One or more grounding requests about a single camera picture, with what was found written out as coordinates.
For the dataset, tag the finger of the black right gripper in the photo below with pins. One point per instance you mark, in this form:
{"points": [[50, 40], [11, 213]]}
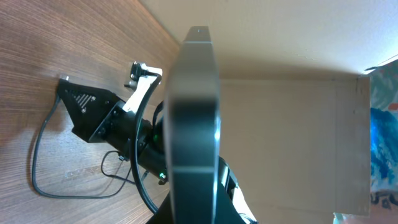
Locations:
{"points": [[88, 107]]}

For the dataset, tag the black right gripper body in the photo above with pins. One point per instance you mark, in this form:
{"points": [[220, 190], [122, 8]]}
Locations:
{"points": [[113, 126]]}

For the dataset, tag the turquoise screen smartphone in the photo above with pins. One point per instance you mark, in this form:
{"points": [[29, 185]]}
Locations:
{"points": [[191, 126]]}

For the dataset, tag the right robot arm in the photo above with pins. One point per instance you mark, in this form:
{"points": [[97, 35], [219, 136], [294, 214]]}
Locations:
{"points": [[150, 173]]}

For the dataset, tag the blue patterned object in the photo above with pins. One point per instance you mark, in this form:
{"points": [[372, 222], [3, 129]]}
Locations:
{"points": [[383, 146]]}

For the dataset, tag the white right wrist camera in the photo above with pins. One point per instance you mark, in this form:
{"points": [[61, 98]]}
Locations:
{"points": [[140, 79]]}

